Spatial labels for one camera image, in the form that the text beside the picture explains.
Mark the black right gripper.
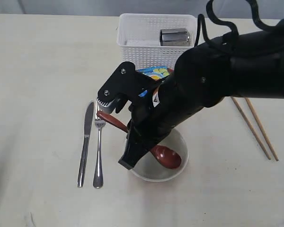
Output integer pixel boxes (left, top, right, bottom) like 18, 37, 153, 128
118, 87, 180, 170

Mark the white floral ceramic dish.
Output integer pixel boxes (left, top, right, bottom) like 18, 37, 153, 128
131, 129, 188, 183

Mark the brown wooden spoon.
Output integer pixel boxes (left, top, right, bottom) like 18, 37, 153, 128
97, 111, 182, 169

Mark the silver metal fork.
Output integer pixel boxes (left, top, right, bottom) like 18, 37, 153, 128
93, 102, 106, 189

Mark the silver table knife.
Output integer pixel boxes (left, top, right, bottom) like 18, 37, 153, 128
77, 101, 95, 188

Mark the blue snack bag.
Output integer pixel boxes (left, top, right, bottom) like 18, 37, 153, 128
137, 66, 169, 97

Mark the wooden chopstick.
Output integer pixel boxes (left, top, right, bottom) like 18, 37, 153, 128
245, 97, 279, 161
231, 96, 271, 160

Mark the brown wooden bowl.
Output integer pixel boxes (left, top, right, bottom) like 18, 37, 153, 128
168, 68, 174, 74

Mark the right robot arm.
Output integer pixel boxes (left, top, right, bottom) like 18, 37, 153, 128
119, 19, 284, 169

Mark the white perforated plastic basket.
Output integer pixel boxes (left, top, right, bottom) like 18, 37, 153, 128
116, 13, 197, 69

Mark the stainless steel cup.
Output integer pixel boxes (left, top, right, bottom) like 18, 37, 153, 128
159, 28, 191, 46

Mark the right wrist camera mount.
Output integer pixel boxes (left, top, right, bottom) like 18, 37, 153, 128
97, 61, 155, 114

